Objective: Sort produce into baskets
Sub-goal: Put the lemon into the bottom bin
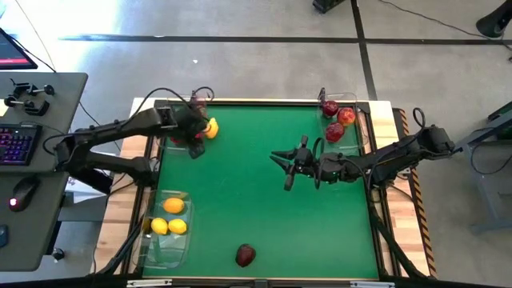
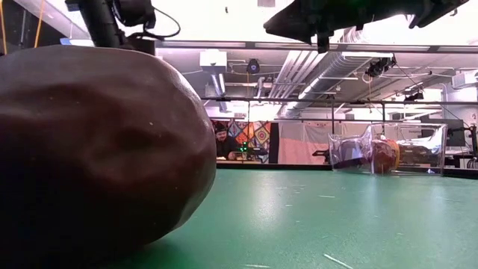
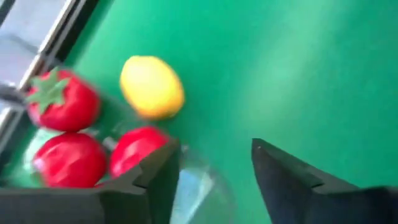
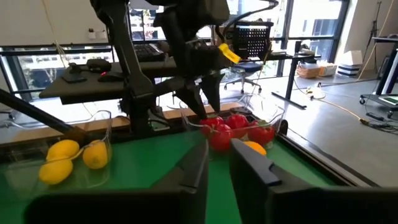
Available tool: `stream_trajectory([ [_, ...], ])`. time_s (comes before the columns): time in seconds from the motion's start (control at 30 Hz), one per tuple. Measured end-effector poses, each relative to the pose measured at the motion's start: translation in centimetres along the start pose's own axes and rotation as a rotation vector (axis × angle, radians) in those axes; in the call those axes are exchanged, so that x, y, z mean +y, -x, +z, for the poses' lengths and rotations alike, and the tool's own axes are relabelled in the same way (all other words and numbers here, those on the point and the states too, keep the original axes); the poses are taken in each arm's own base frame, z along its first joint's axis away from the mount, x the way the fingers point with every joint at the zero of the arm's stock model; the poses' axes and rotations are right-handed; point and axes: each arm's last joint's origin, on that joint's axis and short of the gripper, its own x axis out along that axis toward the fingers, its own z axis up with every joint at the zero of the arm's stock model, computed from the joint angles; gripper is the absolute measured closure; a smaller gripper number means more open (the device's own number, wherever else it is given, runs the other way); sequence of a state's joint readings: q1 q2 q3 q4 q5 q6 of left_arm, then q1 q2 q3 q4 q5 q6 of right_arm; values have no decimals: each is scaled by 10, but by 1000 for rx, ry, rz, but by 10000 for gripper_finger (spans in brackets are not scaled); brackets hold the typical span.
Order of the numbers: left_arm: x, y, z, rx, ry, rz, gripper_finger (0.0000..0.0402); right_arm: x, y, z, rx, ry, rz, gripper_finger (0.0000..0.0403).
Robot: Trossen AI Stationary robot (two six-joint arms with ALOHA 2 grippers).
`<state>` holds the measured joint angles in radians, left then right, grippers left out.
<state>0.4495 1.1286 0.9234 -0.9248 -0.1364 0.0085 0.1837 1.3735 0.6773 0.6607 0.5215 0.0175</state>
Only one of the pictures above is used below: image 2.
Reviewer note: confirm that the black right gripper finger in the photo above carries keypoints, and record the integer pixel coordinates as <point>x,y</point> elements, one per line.
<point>295,22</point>

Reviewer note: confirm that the white wall air unit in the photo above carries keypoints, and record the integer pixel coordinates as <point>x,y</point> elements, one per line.
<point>467,79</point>

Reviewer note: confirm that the long ceiling light bar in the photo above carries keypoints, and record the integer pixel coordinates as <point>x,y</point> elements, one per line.
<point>224,45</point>

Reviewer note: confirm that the black ceiling dome camera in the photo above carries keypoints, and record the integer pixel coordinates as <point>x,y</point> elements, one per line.
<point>253,66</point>

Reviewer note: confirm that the black pillar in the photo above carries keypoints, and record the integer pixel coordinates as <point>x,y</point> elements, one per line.
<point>274,145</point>

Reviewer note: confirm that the white ceiling box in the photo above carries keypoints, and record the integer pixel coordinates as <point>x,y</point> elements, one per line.
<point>213,58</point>

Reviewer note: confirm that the black hanging camera rig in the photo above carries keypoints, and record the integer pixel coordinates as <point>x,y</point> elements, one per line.
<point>379,67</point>

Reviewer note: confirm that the red yellow apple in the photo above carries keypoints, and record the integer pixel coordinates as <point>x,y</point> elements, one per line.
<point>395,149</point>

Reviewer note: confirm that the black device green light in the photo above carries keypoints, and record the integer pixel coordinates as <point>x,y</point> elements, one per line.
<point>257,151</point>

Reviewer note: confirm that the white ceiling ducts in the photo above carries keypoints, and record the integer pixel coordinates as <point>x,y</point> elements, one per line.
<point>298,71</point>

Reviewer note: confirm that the clear plastic basket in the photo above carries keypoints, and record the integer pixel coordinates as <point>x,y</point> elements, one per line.
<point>347,149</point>

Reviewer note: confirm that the colourful patterned wall hanging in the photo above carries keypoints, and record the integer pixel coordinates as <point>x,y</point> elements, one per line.
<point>257,134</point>

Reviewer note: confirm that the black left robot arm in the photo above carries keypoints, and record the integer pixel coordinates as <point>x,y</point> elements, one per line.
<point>99,22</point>

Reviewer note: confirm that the green table mat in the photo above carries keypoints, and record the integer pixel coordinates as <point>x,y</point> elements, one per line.
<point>317,224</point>

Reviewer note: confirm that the black background monitor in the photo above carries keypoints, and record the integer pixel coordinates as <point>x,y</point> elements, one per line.
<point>456,132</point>

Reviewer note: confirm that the black table frame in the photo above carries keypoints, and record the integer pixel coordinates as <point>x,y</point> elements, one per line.
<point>298,166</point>

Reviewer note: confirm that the person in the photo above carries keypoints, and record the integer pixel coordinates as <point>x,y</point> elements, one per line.
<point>225,146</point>

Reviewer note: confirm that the pink white curtain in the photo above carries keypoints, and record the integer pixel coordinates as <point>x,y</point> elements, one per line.
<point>302,145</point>

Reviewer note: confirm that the black overhead rail frame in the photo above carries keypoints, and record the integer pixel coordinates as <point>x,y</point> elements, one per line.
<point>354,101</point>

